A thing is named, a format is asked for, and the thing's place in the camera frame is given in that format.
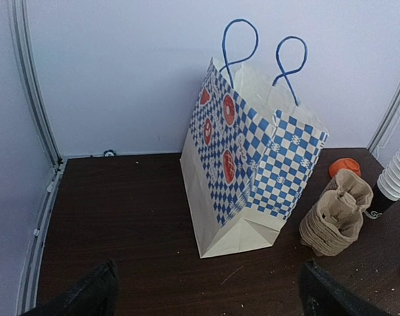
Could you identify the left aluminium frame post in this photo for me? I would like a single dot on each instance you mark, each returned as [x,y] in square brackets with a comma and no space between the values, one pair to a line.
[30,275]

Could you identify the right aluminium frame post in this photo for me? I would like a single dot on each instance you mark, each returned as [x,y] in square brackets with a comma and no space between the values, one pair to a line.
[387,126]

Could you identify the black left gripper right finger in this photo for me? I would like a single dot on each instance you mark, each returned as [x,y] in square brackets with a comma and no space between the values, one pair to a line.
[349,286]

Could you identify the aluminium frame post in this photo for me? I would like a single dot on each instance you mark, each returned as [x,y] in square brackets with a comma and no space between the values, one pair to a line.
[30,275]
[387,126]

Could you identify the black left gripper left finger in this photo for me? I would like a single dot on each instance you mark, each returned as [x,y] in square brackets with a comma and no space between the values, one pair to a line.
[94,294]

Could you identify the brown pulp cup carrier stack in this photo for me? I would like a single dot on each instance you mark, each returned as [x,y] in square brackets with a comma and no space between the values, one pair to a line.
[335,220]

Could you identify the orange bowl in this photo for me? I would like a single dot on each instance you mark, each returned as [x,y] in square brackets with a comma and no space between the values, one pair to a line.
[344,163]

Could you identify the stack of paper cups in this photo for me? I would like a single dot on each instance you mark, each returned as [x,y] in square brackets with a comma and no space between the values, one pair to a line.
[386,191]

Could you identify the blue checkered paper bag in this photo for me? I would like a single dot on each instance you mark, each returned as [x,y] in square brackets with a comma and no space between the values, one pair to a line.
[249,152]

